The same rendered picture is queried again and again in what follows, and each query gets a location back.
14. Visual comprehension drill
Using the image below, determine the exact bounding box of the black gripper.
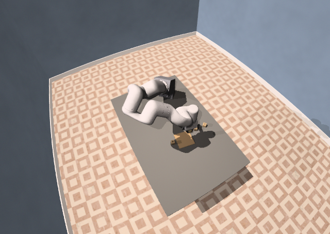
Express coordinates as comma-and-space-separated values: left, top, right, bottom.
182, 120, 198, 132

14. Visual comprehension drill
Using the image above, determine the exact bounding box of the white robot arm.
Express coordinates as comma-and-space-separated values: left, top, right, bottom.
122, 78, 199, 127

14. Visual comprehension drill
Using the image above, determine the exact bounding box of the tan flat mat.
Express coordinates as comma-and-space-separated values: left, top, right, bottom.
174, 131, 195, 149

